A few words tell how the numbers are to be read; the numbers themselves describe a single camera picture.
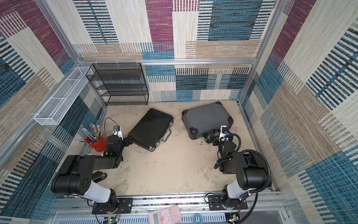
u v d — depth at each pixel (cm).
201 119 94
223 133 76
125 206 73
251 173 45
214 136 81
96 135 89
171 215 70
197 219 70
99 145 87
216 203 73
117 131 80
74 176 45
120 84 110
